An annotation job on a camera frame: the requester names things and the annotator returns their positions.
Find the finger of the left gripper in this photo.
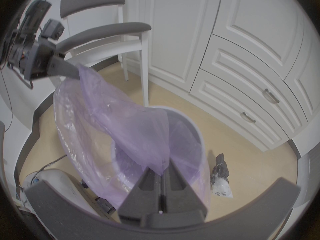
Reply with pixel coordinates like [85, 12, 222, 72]
[47, 55, 81, 81]

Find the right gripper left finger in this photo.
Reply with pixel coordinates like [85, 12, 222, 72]
[118, 168, 163, 224]

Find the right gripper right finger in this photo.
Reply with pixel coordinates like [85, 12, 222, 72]
[162, 158, 208, 219]

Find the black plastic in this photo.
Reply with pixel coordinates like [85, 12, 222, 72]
[211, 153, 230, 186]

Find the purple plastic bag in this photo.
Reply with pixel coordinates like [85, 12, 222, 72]
[53, 64, 212, 211]

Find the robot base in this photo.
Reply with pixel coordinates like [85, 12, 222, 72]
[15, 168, 118, 218]

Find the white trash bin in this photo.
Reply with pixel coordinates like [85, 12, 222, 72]
[110, 106, 208, 192]

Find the white printed wrapper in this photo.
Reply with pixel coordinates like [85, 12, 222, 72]
[211, 178, 233, 198]

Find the white chair dark grey seat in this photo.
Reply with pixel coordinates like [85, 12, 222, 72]
[54, 0, 152, 107]

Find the white wardrobe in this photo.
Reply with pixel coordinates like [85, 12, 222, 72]
[120, 0, 318, 152]

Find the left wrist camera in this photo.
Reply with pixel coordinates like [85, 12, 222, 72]
[40, 19, 65, 40]

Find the black cable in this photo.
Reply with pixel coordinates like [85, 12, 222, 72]
[35, 154, 67, 176]
[0, 66, 13, 132]

